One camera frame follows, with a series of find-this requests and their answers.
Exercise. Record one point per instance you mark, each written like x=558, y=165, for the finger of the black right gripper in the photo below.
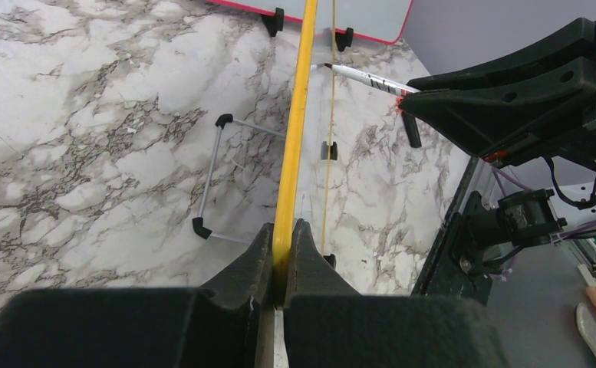
x=486, y=120
x=573, y=41

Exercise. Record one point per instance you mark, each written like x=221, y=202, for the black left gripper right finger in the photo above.
x=327, y=323

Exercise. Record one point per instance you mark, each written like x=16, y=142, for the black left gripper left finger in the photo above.
x=226, y=322

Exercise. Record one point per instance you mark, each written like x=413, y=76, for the white brown whiteboard marker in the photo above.
x=369, y=79

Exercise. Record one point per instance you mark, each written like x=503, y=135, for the yellow framed whiteboard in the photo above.
x=303, y=187

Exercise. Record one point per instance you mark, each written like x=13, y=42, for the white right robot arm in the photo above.
x=528, y=218

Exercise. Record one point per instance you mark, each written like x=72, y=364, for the pink framed whiteboard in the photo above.
x=381, y=21

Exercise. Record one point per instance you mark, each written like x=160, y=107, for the black orange highlighter marker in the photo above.
x=410, y=126

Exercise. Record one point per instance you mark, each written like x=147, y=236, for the aluminium table frame rail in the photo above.
x=441, y=273

